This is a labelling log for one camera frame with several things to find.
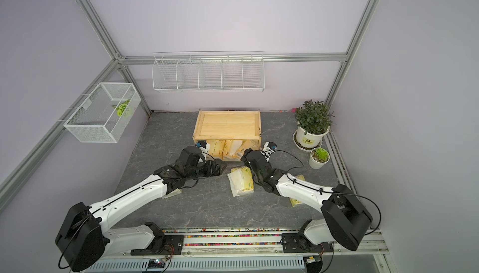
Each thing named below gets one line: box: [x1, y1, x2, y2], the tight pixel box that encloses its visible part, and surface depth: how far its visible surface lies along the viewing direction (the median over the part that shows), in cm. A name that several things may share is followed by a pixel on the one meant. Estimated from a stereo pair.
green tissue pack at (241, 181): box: [227, 166, 254, 197], surface depth 88 cm
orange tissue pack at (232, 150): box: [222, 139, 244, 162], surface depth 99 cm
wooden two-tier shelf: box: [192, 109, 262, 161], surface depth 91 cm
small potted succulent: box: [308, 147, 330, 170], surface depth 91 cm
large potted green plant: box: [292, 99, 337, 152], surface depth 95 cm
